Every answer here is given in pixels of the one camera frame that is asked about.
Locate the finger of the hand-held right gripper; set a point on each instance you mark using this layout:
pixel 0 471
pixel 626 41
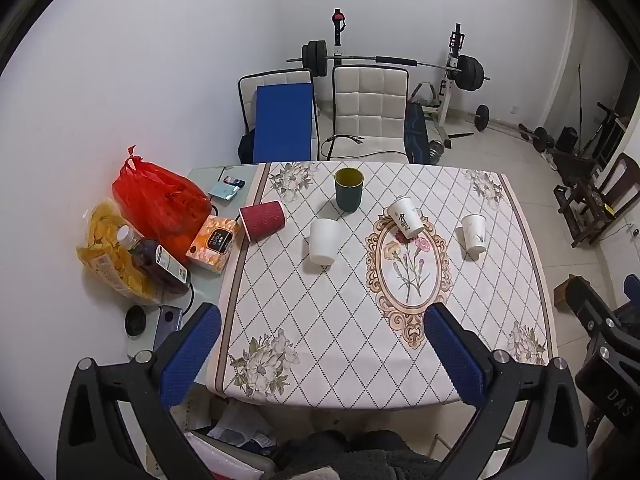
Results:
pixel 632 290
pixel 587 302

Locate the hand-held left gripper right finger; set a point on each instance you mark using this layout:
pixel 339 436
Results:
pixel 455 355

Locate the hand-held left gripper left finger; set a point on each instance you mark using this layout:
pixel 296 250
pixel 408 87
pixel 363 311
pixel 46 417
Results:
pixel 192 355

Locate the white paper cup plant print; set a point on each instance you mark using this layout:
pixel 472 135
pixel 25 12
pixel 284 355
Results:
pixel 474 235

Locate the white paper cup black print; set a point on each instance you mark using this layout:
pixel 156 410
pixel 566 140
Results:
pixel 407 217

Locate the red ribbed paper cup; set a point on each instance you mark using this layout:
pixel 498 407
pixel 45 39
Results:
pixel 262 220

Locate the plain white cup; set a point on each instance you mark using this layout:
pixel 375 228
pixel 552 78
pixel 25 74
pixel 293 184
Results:
pixel 323 242

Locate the dark green cup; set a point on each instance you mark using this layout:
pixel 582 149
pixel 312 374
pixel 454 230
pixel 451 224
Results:
pixel 348 192

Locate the brown wooden stool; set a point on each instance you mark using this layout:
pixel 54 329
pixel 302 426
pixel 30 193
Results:
pixel 562 292

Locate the grey smartphone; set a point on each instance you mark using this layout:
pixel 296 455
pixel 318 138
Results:
pixel 167 325

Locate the black round lid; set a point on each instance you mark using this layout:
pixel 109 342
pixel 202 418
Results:
pixel 135 320

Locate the pile of papers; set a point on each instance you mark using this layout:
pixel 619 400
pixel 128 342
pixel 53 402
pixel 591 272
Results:
pixel 235 435

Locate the dark wooden chair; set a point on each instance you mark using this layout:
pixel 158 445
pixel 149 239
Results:
pixel 590 200

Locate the bottle of dark tea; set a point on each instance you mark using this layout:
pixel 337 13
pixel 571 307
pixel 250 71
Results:
pixel 155 260

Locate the orange tissue box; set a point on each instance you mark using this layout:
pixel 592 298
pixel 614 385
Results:
pixel 212 245

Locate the floral diamond-pattern tablecloth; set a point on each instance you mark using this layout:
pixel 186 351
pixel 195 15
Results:
pixel 325 320

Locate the bag of yellow chips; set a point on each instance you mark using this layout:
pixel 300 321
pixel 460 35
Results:
pixel 105 250

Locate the person's dark fleece clothing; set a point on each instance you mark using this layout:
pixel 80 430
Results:
pixel 350 452

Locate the white shoes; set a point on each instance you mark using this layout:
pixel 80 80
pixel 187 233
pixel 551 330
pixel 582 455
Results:
pixel 550 160

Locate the red plastic bag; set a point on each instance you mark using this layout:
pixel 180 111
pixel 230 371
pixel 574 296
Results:
pixel 160 200

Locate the black speaker box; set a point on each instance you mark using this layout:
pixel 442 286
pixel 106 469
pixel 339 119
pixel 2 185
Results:
pixel 566 140

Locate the teal packet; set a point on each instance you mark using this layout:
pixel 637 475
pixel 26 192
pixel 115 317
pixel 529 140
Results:
pixel 223 191

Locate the black dumbbells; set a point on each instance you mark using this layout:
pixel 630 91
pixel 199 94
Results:
pixel 540 137

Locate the small dark card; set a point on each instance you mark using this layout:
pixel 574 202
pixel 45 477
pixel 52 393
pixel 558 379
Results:
pixel 234 181

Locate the chrome dumbbell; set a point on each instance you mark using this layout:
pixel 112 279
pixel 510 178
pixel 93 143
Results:
pixel 437 151

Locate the black bag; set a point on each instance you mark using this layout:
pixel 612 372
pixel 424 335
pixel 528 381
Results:
pixel 246 149

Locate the small barbell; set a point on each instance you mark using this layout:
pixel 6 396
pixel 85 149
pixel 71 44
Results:
pixel 481 117

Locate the dark blue bench pad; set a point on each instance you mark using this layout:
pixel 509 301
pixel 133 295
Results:
pixel 416 132

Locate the blue board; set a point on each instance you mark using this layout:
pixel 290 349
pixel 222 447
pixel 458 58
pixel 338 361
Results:
pixel 282 122

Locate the white squat rack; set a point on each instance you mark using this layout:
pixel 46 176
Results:
pixel 452 90

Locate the barbell with black plates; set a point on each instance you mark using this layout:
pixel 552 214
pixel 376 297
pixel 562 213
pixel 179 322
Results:
pixel 470 72

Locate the white quilted chair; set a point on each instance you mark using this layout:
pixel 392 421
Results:
pixel 370 105

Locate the dark wooden frame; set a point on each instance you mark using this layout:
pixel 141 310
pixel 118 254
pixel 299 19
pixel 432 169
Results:
pixel 607 125

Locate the white padded chair black frame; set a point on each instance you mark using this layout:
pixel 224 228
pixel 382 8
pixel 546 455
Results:
pixel 275 77

